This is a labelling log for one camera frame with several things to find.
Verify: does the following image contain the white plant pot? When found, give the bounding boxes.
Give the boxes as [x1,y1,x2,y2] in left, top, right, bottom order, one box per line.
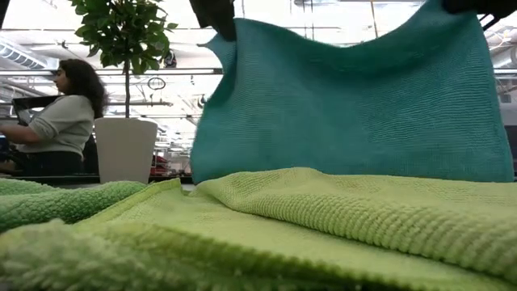
[93,116,159,185]

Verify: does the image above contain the red background equipment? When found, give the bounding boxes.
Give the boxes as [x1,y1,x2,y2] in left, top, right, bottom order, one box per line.
[149,154,173,176]

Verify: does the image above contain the green leafy plant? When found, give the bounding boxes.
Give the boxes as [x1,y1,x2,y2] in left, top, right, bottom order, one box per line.
[67,0,179,119]

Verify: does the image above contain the green microfiber towel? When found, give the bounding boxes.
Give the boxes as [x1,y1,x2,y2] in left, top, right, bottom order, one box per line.
[0,177,147,234]

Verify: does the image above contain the blue microfiber towel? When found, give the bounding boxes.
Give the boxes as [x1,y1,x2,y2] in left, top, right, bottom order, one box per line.
[189,0,515,185]

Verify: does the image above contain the yellow-green microfiber towel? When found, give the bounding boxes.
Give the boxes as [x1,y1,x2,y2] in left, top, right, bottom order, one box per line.
[0,167,517,291]

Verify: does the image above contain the person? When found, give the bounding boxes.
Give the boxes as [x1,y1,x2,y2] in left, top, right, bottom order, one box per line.
[0,57,109,178]

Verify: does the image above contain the black ceiling camera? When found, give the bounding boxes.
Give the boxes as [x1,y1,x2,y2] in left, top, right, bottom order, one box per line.
[162,49,179,70]

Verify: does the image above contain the black laptop screen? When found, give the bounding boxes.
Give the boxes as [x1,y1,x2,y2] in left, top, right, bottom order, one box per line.
[11,95,62,127]

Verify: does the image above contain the black hanging cable loop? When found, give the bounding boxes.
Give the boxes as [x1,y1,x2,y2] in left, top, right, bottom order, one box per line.
[146,76,167,91]

